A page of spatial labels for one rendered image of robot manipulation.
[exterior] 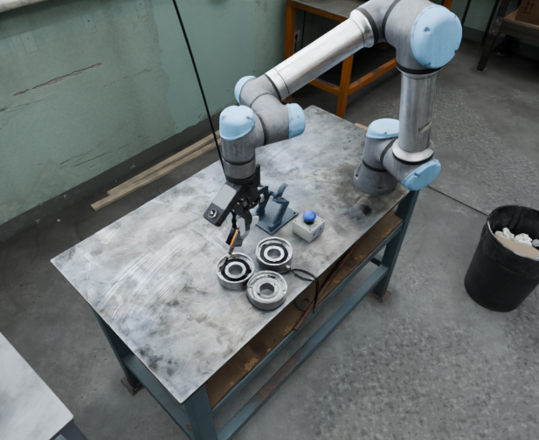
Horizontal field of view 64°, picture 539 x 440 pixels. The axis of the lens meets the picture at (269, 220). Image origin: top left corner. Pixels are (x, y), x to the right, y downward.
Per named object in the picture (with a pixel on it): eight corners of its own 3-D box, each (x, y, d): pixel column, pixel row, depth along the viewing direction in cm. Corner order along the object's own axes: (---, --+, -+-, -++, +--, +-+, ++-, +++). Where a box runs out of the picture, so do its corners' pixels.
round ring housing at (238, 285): (213, 289, 117) (211, 280, 114) (221, 259, 125) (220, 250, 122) (251, 293, 116) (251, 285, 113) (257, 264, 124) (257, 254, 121)
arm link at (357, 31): (390, -31, 105) (223, 79, 104) (420, -18, 98) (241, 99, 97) (396, 13, 114) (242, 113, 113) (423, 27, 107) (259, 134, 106)
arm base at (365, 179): (369, 161, 158) (373, 139, 151) (404, 180, 150) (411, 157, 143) (344, 181, 150) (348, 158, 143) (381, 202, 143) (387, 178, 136)
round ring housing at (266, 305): (278, 317, 111) (279, 308, 108) (241, 305, 114) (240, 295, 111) (292, 285, 118) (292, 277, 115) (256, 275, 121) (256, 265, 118)
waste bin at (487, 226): (512, 332, 198) (556, 274, 168) (445, 291, 215) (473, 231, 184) (538, 287, 216) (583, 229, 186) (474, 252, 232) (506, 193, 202)
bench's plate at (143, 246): (182, 407, 97) (180, 403, 95) (51, 264, 126) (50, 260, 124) (438, 167, 159) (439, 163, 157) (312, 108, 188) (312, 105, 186)
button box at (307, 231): (309, 243, 129) (310, 231, 126) (292, 231, 133) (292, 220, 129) (326, 229, 133) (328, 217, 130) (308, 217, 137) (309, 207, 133)
